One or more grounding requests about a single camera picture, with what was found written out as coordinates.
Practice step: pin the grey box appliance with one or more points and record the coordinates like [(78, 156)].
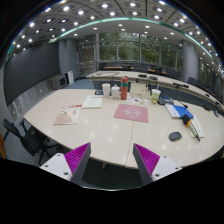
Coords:
[(58, 81)]

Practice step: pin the white lidded mug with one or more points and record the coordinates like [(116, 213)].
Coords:
[(115, 92)]

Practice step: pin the black office chair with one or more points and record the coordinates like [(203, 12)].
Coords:
[(28, 140)]

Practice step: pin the white upright panel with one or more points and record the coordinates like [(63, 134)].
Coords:
[(69, 77)]

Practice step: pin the green printed paper cup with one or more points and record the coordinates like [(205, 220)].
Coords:
[(155, 96)]

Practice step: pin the blue and white book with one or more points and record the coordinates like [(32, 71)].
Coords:
[(179, 110)]

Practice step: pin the group of dark chairs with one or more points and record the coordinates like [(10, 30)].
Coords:
[(171, 72)]

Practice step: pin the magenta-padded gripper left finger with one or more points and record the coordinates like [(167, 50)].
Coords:
[(76, 159)]

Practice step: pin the red and white brochure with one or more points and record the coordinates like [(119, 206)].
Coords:
[(68, 114)]

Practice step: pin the colourful sticker sheet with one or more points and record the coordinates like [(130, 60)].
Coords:
[(137, 101)]

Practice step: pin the dark conference microphone console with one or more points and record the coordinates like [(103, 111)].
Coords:
[(165, 100)]

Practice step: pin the white booklet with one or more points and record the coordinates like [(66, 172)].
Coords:
[(198, 127)]

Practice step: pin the red thermos bottle green band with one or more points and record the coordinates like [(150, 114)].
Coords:
[(124, 88)]

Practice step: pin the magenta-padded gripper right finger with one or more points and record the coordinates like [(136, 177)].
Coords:
[(148, 160)]

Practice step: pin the pink mouse pad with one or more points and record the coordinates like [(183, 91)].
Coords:
[(131, 112)]

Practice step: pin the beige organizer box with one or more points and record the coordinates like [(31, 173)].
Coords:
[(139, 90)]

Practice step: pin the long curved conference desk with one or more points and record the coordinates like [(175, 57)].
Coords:
[(133, 76)]

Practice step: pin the black computer mouse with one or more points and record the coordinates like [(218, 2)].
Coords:
[(175, 136)]

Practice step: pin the group of ceiling lights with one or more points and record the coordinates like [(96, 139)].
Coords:
[(105, 5)]

